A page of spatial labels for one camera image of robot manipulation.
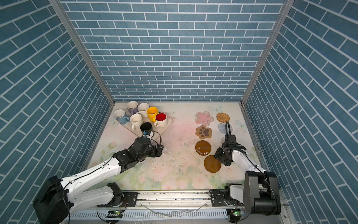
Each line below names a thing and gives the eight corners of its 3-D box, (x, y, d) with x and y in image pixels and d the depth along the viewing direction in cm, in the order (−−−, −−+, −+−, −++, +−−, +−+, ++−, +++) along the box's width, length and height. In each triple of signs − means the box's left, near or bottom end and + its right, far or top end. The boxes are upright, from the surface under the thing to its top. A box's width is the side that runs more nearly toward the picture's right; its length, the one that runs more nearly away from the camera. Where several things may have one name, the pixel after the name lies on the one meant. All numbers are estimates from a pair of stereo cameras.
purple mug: (133, 118, 110) (131, 112, 105) (127, 109, 116) (125, 103, 111) (142, 113, 113) (140, 107, 108) (136, 105, 119) (134, 99, 114)
